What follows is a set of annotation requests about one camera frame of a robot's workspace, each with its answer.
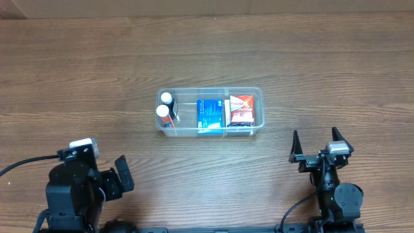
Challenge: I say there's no clear plastic container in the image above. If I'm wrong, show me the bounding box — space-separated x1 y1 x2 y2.
155 87 265 137

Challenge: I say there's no orange tablet tube white cap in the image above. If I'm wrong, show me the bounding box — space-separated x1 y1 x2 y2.
156 105 175 128

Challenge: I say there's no red Panadol box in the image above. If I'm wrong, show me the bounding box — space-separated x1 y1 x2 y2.
229 94 256 126

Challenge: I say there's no white blue plaster box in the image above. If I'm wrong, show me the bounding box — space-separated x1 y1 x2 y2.
223 98 255 128

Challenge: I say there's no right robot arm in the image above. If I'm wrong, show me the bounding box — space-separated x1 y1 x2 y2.
275 127 365 233

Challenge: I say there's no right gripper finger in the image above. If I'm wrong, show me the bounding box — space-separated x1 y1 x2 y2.
289 130 303 162
332 126 354 153

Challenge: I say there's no blue medicine box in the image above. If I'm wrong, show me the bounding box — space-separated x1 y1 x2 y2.
197 99 224 135

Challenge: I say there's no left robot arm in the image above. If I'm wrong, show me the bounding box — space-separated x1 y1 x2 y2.
33 144 135 232

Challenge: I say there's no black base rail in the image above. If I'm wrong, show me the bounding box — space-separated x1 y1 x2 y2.
96 221 366 233

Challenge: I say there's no dark bottle white cap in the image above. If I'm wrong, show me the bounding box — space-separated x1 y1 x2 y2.
160 92 178 119

